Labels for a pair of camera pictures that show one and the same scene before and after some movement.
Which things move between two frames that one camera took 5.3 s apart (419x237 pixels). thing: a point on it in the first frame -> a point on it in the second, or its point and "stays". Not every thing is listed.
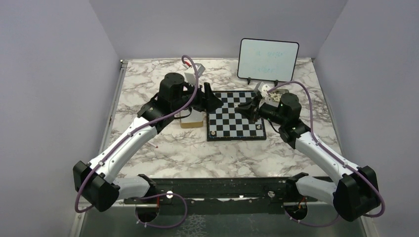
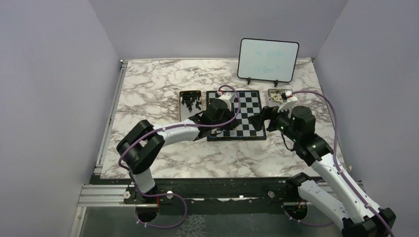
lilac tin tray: [275, 96] stays
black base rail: [270, 190] stays
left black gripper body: [200, 103] -> [228, 115]
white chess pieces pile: [275, 97] stays
